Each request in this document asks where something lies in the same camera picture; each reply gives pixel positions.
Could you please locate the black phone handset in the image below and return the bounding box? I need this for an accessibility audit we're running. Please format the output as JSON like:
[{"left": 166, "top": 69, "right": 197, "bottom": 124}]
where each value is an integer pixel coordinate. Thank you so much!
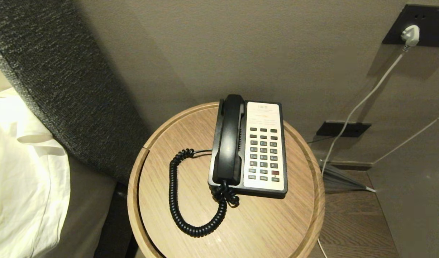
[{"left": 212, "top": 94, "right": 245, "bottom": 186}]

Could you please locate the black and white phone base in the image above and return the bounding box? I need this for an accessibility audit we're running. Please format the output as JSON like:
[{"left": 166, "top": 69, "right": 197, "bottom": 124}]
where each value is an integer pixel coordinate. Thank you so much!
[{"left": 208, "top": 101, "right": 288, "bottom": 199}]

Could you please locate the round wooden side table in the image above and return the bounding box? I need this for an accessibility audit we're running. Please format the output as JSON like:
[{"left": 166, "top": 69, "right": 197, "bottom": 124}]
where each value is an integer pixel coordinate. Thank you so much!
[{"left": 127, "top": 102, "right": 326, "bottom": 258}]

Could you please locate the beige bed mattress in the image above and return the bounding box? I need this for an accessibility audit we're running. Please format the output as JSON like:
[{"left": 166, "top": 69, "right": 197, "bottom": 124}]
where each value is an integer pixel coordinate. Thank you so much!
[{"left": 33, "top": 155, "right": 118, "bottom": 258}]

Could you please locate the dark grey fabric headboard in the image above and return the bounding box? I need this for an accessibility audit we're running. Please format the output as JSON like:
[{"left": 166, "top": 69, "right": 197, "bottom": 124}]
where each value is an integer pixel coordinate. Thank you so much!
[{"left": 0, "top": 0, "right": 151, "bottom": 185}]

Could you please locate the white pillow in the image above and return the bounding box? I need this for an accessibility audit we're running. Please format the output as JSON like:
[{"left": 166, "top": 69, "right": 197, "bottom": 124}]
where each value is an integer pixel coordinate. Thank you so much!
[{"left": 0, "top": 87, "right": 71, "bottom": 258}]

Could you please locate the white power plug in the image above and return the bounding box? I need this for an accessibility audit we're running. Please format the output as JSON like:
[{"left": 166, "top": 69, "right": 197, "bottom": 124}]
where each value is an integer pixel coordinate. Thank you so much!
[{"left": 401, "top": 25, "right": 420, "bottom": 48}]

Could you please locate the black coiled phone cord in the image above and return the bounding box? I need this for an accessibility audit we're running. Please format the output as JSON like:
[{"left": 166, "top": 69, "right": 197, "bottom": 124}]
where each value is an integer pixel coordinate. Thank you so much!
[{"left": 168, "top": 148, "right": 240, "bottom": 238}]

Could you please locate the small black wall socket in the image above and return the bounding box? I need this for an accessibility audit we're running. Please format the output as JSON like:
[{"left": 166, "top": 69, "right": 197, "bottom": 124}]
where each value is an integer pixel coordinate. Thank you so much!
[{"left": 316, "top": 121, "right": 372, "bottom": 138}]

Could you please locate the white power cable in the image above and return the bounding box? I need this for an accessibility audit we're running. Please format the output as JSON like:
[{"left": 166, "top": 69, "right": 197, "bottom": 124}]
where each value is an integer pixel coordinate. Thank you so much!
[{"left": 316, "top": 46, "right": 410, "bottom": 258}]

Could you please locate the thin white cable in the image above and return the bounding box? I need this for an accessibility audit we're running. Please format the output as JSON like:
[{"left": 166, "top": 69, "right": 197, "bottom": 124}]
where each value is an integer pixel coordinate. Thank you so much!
[{"left": 373, "top": 110, "right": 439, "bottom": 165}]

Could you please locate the black wall socket panel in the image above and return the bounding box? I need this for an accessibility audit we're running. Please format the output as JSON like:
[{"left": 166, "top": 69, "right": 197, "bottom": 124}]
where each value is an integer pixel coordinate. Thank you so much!
[{"left": 382, "top": 4, "right": 439, "bottom": 48}]

